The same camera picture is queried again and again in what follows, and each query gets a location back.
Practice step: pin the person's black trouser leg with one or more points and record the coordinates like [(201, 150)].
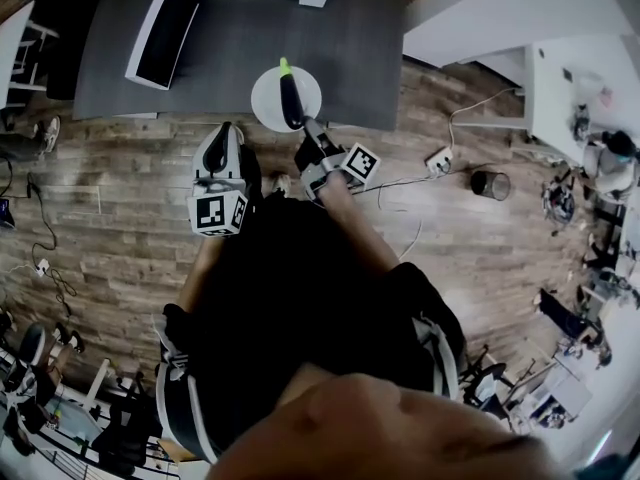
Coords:
[(251, 173)]

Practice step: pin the white desk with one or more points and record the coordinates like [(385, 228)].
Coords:
[(555, 98)]

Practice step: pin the person's right forearm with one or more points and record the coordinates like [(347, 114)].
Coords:
[(357, 228)]

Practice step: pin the person's left forearm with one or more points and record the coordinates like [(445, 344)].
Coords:
[(200, 278)]

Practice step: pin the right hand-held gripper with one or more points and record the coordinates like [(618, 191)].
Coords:
[(361, 164)]

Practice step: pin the white power adapter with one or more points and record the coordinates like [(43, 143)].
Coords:
[(43, 267)]

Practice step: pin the person's face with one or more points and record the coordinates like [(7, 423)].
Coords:
[(380, 433)]

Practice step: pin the black mesh office chair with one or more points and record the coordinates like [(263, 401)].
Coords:
[(482, 385)]

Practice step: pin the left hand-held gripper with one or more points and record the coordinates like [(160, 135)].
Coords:
[(216, 213)]

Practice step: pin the person's light shoe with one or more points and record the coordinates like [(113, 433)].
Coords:
[(281, 184)]

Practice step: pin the white round plate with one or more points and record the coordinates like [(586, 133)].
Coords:
[(265, 102)]

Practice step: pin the white power strip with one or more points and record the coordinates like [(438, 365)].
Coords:
[(440, 160)]

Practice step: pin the white shelf rack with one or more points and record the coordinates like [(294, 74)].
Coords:
[(20, 53)]

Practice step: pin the black mesh wastebasket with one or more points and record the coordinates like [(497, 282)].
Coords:
[(492, 184)]

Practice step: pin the black shirt with white stripes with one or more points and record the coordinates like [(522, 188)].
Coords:
[(300, 293)]

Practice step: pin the purple eggplant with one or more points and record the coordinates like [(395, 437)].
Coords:
[(291, 103)]

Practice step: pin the grey round stool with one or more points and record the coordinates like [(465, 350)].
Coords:
[(35, 340)]

